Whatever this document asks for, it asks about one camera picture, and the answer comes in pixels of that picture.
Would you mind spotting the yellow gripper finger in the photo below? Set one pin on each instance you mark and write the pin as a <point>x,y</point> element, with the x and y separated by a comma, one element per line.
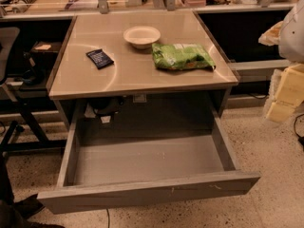
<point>286,93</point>

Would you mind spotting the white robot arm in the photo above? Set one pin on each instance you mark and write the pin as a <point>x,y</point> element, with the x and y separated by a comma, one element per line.
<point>291,35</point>

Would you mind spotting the green chip bag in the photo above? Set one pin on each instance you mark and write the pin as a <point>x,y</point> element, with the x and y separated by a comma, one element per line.
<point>181,57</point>

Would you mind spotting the black shoe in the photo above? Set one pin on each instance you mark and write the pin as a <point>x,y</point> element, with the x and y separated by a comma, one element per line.
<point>29,206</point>

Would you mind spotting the black coiled tool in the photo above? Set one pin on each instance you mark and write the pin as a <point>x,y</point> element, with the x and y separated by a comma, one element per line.
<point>22,5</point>

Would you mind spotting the dark blue rxbar wrapper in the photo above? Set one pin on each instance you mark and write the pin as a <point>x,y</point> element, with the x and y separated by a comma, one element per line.
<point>99,58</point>

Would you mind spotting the black box with label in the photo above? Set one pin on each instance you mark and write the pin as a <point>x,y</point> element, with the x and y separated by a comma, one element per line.
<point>46,47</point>

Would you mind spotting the grey cabinet with steel top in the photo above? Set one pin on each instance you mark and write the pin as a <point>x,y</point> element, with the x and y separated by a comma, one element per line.
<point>133,71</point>

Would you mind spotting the grey open drawer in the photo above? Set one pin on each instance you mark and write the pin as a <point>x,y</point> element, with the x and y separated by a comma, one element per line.
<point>142,159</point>

